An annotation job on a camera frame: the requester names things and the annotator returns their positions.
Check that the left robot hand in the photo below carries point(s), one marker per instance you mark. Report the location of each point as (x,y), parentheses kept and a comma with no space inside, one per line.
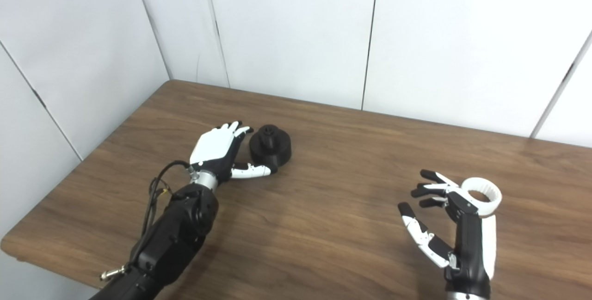
(215,152)

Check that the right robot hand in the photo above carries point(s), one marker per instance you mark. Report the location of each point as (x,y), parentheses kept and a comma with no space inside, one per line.
(469,240)

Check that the round black part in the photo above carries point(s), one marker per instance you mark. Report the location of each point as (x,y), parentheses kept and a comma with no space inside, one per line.
(273,150)

